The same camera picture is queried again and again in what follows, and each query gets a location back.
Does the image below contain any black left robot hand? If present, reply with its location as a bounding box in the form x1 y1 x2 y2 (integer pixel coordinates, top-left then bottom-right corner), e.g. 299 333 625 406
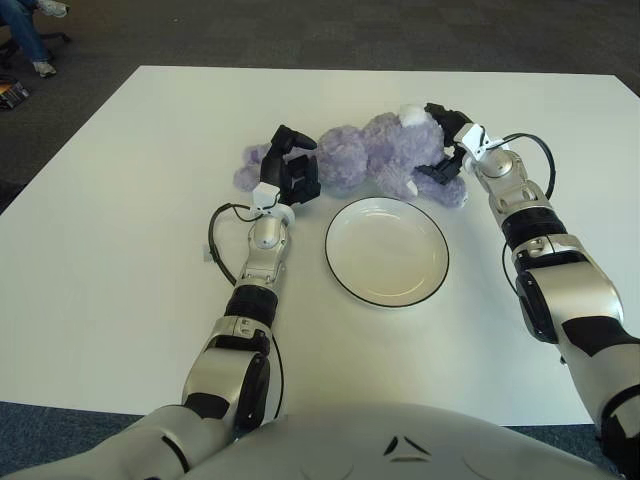
259 124 322 205

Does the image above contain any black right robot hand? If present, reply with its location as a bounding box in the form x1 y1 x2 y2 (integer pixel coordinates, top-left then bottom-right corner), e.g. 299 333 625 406
418 102 476 187

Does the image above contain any purple plush doll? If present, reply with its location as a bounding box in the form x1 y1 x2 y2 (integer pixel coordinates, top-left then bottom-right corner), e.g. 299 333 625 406
233 103 469 209

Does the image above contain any white plate with black rim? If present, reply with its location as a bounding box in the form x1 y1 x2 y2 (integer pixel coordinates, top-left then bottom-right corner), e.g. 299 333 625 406
324 197 450 308

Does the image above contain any white right wrist connector box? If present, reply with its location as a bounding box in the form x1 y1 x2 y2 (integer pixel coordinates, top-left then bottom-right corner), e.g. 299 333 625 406
457 124 501 161

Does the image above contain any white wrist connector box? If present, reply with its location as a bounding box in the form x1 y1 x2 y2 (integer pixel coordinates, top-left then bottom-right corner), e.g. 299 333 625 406
252 182 280 211
457 124 501 161

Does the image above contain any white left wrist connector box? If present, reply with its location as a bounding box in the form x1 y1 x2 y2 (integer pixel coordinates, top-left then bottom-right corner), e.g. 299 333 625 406
252 182 280 211

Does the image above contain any grey robot torso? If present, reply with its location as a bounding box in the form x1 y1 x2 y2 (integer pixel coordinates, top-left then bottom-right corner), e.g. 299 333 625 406
184 399 621 480

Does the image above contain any black office chair base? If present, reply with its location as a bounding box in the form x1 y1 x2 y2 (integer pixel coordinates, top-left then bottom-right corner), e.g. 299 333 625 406
0 29 71 71

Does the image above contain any dark box on floor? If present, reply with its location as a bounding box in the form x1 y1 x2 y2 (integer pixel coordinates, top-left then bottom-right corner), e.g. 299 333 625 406
0 79 30 110

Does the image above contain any person leg in blue jeans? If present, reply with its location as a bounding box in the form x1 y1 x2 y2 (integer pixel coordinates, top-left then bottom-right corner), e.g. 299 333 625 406
0 0 51 66

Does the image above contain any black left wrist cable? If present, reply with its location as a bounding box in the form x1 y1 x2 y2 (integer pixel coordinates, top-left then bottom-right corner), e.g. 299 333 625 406
208 202 256 286

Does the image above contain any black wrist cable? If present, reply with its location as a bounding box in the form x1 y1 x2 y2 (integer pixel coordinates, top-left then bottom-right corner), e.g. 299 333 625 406
499 131 557 199
208 202 256 286

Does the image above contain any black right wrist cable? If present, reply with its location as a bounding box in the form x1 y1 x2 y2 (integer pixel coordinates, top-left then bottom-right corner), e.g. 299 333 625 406
499 131 557 199

